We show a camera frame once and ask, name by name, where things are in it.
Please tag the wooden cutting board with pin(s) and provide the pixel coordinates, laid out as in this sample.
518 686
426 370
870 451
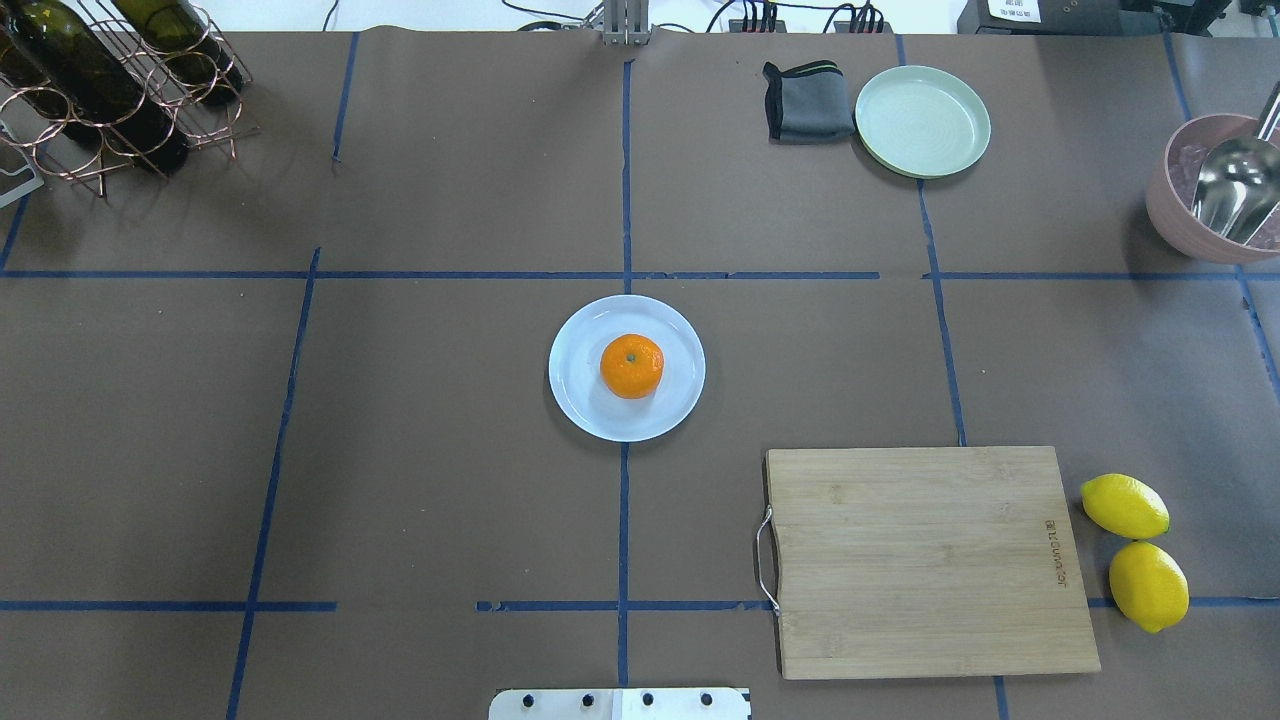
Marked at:
919 562

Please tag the light blue plate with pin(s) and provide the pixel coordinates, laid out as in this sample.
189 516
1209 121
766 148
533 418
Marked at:
574 378

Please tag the grey folded cloth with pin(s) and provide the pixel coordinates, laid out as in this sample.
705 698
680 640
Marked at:
809 104

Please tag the dark wine bottle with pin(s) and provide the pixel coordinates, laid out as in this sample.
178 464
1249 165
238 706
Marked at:
80 66
189 49

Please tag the orange fruit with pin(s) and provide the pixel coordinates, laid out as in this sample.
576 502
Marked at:
632 366

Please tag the copper wire bottle rack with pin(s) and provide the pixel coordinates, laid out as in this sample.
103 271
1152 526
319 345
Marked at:
41 126

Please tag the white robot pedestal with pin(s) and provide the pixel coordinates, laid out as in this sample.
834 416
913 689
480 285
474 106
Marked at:
623 703

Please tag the metal ice scoop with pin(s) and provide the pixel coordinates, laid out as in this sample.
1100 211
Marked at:
1237 187

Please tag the pink bowl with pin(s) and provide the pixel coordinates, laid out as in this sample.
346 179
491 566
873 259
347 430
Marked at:
1170 189

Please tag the aluminium frame post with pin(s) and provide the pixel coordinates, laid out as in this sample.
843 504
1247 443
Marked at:
624 22

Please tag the dark wine bottle middle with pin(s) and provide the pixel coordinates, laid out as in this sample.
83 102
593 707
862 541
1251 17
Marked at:
80 66

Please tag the yellow lemon near board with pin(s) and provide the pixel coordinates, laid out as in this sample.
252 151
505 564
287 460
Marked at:
1125 506

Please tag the green plate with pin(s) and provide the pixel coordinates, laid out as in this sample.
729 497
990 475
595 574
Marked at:
922 122

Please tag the black computer box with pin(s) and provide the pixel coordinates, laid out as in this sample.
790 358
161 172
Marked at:
1074 18

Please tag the dark wine bottle front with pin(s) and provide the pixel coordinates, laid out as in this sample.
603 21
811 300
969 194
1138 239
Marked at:
189 49

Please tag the yellow lemon far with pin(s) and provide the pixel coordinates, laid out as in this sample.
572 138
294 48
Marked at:
1148 586

